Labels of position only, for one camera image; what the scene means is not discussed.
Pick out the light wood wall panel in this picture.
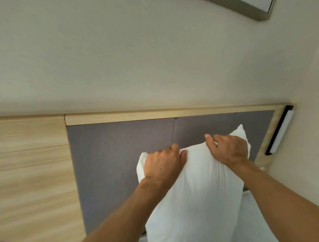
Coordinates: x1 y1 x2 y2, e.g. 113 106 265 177
0 114 87 242

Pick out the person's right forearm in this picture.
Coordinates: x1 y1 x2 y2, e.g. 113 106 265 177
230 160 319 242

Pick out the framed wall picture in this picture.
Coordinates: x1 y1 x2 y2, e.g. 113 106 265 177
206 0 274 21

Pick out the white pillow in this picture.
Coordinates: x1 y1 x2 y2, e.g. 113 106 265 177
137 124 251 242

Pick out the person's right hand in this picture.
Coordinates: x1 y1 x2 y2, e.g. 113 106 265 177
205 134 250 169

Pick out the grey padded wooden headboard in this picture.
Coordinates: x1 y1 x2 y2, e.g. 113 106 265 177
64 104 294 236

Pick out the person's left forearm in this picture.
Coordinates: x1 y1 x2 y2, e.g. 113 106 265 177
83 176 172 242

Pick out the white bed sheet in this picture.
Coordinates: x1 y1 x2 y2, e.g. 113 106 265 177
232 191 279 242

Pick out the person's left hand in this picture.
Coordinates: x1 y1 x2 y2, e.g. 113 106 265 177
143 144 188 185

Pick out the black white wall lamp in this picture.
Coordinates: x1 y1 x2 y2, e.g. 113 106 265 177
265 105 295 156

